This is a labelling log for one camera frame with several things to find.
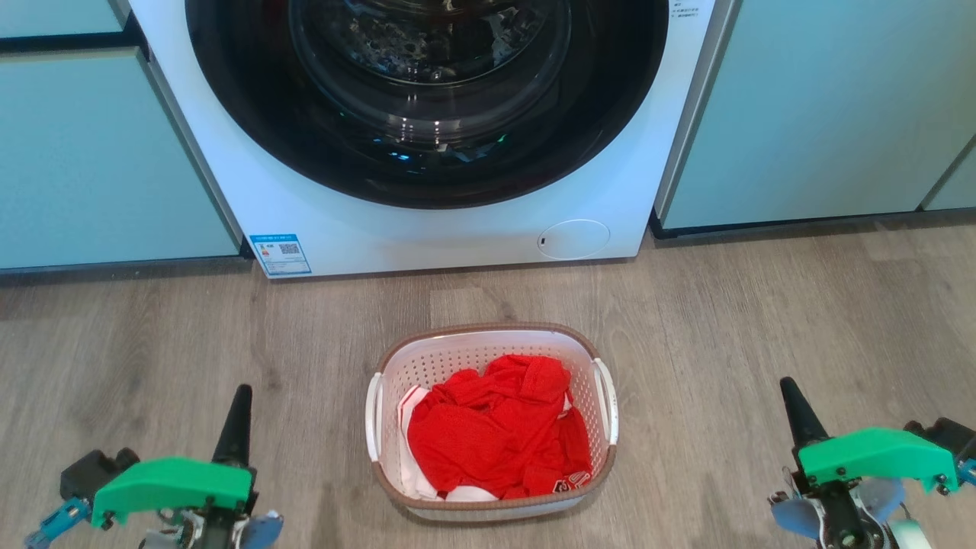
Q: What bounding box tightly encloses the white front-load washing machine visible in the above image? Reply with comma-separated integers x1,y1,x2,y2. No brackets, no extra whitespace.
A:
128,0,737,280

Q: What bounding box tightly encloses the round white filter cover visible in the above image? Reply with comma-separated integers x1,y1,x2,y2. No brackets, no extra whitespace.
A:
537,220,611,261

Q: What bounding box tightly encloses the dark round washer door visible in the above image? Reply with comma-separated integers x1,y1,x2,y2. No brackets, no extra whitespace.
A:
185,0,670,210

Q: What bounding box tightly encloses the white perforated laundry basket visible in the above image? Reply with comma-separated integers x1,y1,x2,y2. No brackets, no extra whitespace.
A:
364,322,620,522

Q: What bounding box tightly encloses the pale green cabinet door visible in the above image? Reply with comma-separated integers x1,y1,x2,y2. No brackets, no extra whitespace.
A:
0,48,242,270
921,141,976,213
657,0,976,230

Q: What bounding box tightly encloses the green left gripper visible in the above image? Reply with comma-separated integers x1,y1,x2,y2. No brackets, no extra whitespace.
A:
90,384,284,549

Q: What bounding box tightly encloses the red mesh garment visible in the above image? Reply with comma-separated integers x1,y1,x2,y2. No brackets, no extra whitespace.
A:
406,354,594,500

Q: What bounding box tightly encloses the blue energy label sticker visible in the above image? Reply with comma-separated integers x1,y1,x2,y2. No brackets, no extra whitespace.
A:
249,233,313,278

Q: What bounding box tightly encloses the pale green cabinet drawer front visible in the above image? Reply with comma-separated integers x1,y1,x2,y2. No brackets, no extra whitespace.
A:
0,0,128,39

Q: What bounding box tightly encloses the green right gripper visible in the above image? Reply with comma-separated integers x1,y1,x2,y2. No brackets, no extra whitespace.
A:
769,377,960,549

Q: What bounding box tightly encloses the black cabinet plinth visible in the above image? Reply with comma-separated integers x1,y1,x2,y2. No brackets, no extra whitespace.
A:
648,206,976,239

